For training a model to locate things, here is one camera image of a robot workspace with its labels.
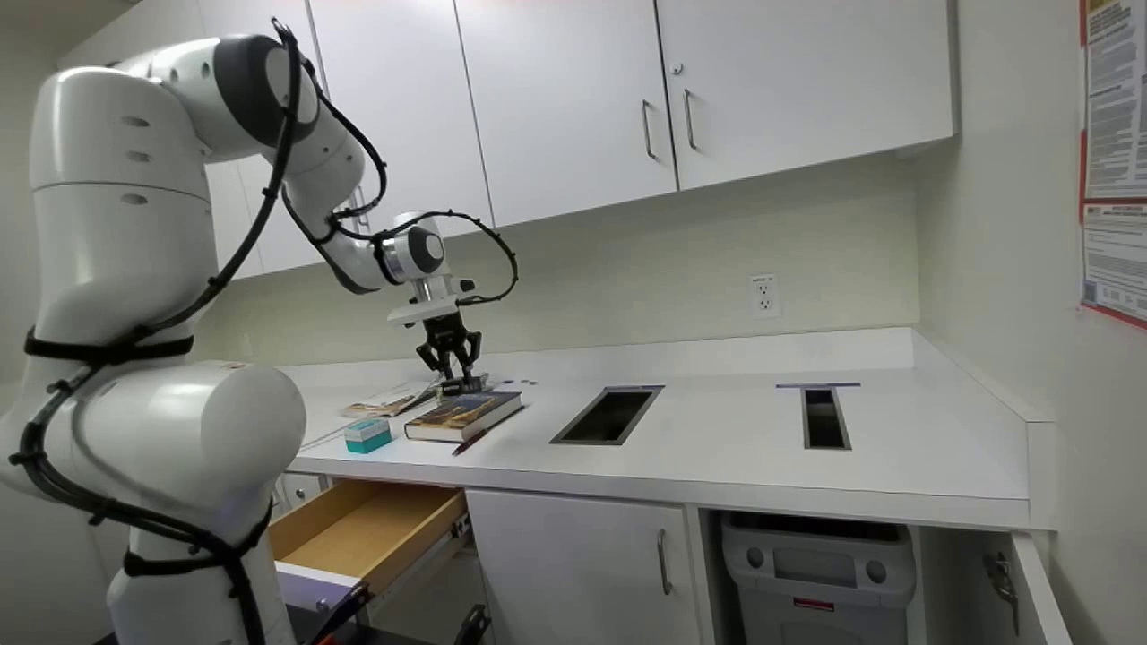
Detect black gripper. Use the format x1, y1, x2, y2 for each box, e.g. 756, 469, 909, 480
411, 312, 485, 386

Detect small black box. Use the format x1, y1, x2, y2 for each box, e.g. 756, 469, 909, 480
438, 374, 491, 402

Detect small teal box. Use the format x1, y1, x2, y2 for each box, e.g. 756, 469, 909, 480
342, 415, 394, 459

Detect open wooden drawer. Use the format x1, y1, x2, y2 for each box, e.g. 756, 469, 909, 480
265, 477, 472, 617

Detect open white cabinet door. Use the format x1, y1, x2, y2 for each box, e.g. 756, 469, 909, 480
1005, 529, 1076, 645

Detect hardcover book with picture cover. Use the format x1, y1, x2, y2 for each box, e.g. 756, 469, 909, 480
402, 386, 527, 447

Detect flat paper pamphlets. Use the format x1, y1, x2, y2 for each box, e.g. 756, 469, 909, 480
338, 381, 446, 423

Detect wide rectangular countertop opening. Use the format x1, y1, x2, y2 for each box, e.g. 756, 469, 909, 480
548, 385, 665, 453

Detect white lower cabinet door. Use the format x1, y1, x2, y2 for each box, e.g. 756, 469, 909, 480
463, 489, 710, 645

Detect narrow rectangular countertop opening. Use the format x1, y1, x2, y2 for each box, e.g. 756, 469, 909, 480
800, 385, 858, 454

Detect grey office printer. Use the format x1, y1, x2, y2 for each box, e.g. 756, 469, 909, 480
716, 512, 920, 645

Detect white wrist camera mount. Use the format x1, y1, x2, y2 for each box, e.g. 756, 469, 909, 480
385, 280, 485, 331

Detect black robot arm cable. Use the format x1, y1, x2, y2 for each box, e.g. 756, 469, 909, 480
2, 13, 522, 645

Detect metal lower cabinet handle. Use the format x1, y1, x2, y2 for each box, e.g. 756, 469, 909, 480
651, 527, 678, 600

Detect metal cabinet handle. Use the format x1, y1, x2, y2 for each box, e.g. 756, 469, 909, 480
682, 87, 710, 158
651, 527, 678, 600
637, 96, 665, 169

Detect metal upper cabinet handle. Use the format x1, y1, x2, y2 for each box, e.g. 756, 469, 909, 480
682, 87, 710, 158
637, 96, 665, 169

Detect white wall outlet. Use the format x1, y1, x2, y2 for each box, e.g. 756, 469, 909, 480
743, 274, 784, 324

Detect red bordered wall poster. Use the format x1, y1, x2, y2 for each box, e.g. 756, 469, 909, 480
1072, 0, 1147, 332

